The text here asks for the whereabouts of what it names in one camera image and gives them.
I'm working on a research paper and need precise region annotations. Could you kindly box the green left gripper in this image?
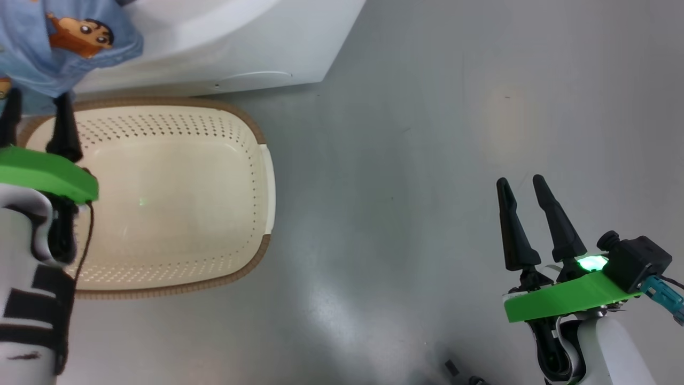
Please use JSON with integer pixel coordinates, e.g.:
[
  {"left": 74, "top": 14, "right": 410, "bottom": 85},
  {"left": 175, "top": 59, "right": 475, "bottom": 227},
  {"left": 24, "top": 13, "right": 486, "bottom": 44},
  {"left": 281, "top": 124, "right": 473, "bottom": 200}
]
[{"left": 0, "top": 88, "right": 100, "bottom": 205}]

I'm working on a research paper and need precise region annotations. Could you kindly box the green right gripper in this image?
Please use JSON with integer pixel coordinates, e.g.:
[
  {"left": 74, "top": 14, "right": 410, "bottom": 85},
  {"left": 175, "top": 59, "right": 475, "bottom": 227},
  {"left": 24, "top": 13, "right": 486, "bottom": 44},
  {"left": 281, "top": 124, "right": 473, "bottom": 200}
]
[{"left": 496, "top": 174, "right": 642, "bottom": 324}]

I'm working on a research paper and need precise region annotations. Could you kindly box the blue cartoon print garment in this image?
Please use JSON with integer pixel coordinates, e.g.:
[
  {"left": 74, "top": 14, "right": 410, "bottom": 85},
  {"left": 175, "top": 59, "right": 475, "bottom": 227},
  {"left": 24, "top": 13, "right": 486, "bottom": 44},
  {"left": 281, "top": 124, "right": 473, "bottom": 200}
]
[{"left": 0, "top": 0, "right": 144, "bottom": 116}]

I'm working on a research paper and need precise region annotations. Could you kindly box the white front-load washing machine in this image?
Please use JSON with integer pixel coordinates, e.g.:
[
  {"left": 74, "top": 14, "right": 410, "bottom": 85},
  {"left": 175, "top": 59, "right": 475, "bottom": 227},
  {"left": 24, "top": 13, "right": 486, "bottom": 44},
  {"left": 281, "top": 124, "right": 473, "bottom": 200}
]
[{"left": 69, "top": 0, "right": 368, "bottom": 97}]

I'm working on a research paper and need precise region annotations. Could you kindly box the cream perforated laundry basket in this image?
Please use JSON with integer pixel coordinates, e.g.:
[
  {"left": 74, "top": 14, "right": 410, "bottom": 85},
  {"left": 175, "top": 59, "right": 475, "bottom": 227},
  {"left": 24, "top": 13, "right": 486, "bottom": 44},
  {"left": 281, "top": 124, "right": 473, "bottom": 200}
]
[{"left": 16, "top": 97, "right": 277, "bottom": 299}]

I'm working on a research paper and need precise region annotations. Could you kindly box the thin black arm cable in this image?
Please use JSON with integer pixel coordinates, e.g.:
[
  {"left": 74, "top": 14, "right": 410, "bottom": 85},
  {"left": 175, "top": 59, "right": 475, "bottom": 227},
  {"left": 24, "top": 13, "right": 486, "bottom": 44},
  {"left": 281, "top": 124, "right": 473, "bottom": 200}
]
[{"left": 74, "top": 202, "right": 96, "bottom": 285}]

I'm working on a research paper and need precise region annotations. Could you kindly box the teal right cable connector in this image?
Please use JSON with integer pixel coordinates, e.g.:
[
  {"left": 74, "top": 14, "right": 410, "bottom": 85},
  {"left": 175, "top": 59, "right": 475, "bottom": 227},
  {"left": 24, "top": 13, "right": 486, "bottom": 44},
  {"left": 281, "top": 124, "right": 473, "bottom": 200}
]
[{"left": 639, "top": 275, "right": 684, "bottom": 326}]

